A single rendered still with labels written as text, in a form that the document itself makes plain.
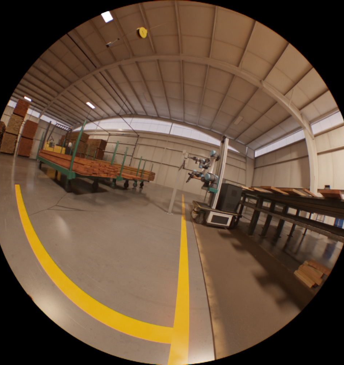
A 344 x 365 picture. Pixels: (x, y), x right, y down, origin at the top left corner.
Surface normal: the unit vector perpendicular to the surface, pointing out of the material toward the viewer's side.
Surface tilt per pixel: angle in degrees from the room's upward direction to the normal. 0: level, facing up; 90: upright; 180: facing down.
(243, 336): 0
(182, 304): 0
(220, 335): 0
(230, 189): 90
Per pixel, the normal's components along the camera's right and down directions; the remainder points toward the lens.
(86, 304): 0.24, -0.97
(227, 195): -0.06, 0.00
